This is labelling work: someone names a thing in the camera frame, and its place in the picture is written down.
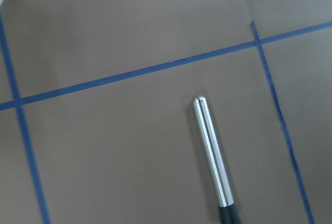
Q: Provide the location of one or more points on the steel muddler black tip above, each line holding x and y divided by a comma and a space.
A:
227, 208

